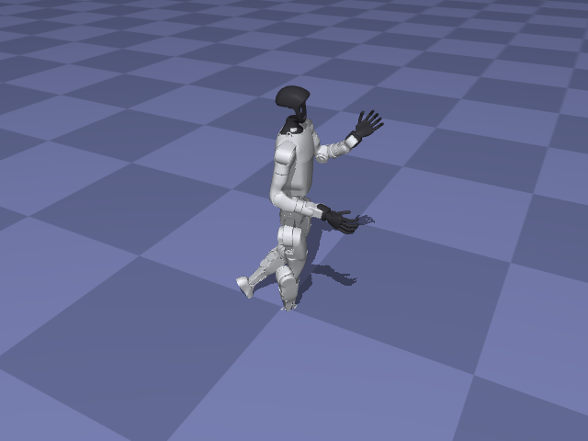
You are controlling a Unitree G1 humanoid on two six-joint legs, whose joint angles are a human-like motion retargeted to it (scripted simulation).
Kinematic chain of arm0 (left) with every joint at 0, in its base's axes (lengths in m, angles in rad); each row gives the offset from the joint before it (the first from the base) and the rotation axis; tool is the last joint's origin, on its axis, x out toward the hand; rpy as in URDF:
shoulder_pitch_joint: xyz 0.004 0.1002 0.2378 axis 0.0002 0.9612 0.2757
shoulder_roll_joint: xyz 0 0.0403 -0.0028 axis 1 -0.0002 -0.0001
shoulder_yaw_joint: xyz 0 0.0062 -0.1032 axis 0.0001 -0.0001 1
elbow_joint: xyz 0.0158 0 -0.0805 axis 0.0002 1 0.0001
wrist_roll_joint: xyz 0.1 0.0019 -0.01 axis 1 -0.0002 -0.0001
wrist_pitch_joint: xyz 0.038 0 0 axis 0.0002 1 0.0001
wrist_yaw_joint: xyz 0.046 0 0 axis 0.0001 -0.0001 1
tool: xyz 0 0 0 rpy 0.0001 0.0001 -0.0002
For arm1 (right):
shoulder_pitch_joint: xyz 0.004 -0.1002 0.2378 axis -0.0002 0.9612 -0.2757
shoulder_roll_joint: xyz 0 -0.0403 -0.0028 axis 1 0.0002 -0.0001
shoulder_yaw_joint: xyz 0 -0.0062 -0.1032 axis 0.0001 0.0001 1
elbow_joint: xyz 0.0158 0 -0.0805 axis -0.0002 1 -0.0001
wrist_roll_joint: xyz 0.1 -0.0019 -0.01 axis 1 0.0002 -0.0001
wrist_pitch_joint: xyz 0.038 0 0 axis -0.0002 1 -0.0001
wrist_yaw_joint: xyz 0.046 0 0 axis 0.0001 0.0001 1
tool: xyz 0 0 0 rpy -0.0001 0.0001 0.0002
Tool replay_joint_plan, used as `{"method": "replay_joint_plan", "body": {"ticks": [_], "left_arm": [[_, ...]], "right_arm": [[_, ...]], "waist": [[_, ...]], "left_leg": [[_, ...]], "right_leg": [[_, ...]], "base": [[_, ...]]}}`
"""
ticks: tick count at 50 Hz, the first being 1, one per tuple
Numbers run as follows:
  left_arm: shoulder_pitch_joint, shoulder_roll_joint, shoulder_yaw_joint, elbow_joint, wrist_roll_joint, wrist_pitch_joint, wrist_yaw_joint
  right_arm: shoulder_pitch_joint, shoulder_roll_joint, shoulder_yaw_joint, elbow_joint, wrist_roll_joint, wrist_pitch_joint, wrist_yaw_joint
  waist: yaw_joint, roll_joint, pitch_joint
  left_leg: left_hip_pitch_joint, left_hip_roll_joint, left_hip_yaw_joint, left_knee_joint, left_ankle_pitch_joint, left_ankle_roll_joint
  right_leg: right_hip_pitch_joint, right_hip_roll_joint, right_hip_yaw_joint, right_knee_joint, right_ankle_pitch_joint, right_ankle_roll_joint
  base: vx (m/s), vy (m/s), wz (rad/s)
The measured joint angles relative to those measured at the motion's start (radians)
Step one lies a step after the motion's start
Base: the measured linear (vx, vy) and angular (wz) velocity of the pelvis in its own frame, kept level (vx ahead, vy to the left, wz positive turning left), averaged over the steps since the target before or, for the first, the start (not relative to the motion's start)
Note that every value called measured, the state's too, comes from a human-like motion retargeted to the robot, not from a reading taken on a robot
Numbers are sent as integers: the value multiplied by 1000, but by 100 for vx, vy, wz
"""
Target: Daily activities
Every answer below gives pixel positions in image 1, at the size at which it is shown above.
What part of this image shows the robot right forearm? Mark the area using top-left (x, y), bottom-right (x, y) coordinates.
top-left (273, 194), bottom-right (327, 219)

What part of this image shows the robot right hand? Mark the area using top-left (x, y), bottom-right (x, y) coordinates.
top-left (317, 204), bottom-right (359, 234)

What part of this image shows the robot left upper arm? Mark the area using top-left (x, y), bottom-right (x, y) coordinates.
top-left (305, 119), bottom-right (330, 164)

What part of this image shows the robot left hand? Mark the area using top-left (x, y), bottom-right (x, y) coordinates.
top-left (345, 110), bottom-right (384, 148)

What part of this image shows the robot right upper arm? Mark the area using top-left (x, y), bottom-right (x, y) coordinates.
top-left (269, 141), bottom-right (296, 206)

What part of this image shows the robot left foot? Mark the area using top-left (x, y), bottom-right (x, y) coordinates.
top-left (236, 277), bottom-right (254, 299)

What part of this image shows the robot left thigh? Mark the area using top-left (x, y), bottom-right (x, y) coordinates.
top-left (277, 197), bottom-right (311, 260)

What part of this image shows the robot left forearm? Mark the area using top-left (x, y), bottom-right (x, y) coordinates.
top-left (325, 135), bottom-right (358, 159)

